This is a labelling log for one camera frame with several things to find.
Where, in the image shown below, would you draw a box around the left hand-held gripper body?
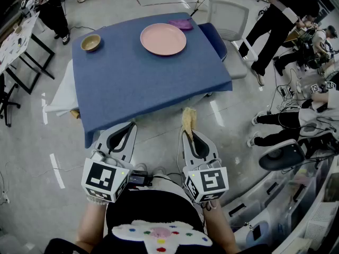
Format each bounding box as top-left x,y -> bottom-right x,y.
81,149 -> 133,203

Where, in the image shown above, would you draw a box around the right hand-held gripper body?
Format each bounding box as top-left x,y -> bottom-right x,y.
182,158 -> 230,204

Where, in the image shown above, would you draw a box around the yellow sponge cloth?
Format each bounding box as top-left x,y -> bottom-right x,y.
182,106 -> 198,153

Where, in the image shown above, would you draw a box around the pink big plate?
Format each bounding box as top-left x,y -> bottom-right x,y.
140,23 -> 188,57

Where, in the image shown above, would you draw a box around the person's right forearm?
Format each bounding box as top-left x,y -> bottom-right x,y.
202,199 -> 240,254

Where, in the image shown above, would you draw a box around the person's left forearm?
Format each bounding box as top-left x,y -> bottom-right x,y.
75,198 -> 110,251

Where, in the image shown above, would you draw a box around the black box device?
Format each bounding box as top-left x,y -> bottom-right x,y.
129,169 -> 154,187

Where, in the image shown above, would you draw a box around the light trousers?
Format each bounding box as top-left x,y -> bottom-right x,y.
132,162 -> 195,203

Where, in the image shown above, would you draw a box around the blue tablecloth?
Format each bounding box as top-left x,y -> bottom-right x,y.
72,12 -> 233,149

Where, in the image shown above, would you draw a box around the white sheet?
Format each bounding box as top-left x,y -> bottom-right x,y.
43,59 -> 80,117

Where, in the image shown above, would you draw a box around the black shirt with plush patch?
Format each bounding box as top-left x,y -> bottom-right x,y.
44,188 -> 220,254

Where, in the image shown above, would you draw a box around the clear plastic storage drawers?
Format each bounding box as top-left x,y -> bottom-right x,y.
225,155 -> 339,254

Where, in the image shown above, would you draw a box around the brown bowl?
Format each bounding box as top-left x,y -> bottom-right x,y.
80,34 -> 102,53

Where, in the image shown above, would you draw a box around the black swivel chair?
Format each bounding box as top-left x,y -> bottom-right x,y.
0,72 -> 21,128

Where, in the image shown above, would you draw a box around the dark blue seat cloth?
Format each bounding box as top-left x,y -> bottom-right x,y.
198,22 -> 228,62

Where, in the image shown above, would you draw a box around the purple cloth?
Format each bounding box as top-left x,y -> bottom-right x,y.
168,18 -> 194,31

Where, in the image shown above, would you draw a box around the white mesh office chair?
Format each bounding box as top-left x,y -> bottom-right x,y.
206,0 -> 259,80

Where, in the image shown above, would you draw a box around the white bead bracelet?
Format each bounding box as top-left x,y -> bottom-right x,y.
86,195 -> 109,205

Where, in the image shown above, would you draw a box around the bundle of floor cables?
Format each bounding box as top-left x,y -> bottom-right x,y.
267,67 -> 310,116

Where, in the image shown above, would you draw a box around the white table with black frame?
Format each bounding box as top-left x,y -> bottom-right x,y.
0,9 -> 56,95

